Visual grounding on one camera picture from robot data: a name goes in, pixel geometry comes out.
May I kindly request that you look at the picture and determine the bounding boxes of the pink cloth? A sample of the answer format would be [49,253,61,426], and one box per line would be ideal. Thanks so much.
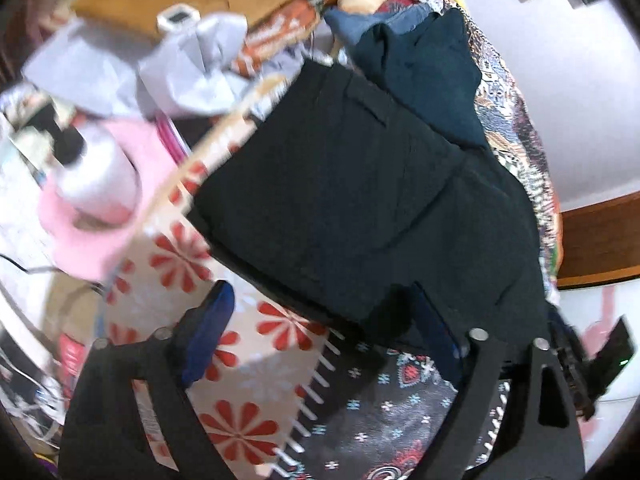
[37,119,177,282]

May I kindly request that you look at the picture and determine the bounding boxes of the orange printed cloth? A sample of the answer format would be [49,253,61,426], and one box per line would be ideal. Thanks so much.
[234,0,352,77]

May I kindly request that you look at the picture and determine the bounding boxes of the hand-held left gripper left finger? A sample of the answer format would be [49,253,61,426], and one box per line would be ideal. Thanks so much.
[59,280,237,480]

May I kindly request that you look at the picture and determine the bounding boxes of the brown wooden board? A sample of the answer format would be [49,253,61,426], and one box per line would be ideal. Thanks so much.
[556,192,640,289]

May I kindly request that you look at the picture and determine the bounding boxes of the dark teal garment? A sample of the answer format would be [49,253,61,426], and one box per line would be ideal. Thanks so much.
[350,7,490,150]

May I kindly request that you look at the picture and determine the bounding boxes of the small white device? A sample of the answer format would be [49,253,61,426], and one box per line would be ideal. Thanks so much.
[157,4,202,34]

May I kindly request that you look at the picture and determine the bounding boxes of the black cable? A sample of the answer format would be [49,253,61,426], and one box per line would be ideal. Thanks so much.
[0,254,57,277]

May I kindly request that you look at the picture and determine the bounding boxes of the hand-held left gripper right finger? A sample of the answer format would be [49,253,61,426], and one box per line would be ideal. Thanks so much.
[414,282,587,480]

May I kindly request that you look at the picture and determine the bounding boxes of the black pants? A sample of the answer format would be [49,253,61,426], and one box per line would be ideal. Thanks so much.
[185,59,552,353]

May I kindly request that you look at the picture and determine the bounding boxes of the dark patterned fringed mat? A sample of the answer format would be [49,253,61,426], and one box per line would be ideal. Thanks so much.
[277,330,512,480]

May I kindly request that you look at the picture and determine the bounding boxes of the blue denim cloth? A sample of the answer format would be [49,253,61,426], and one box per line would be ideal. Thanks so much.
[324,2,437,47]

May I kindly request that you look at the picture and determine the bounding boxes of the white blanket with red flowers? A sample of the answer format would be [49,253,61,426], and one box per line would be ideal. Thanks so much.
[95,72,347,480]

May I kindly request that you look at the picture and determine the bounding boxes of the white pump bottle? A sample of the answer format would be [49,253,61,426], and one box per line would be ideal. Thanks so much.
[50,125,142,222]

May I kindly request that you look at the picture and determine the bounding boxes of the grey crumpled cloth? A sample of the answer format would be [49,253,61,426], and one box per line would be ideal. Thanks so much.
[22,10,257,122]

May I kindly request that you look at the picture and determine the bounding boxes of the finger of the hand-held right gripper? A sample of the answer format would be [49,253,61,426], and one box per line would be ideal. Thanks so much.
[549,307,598,423]

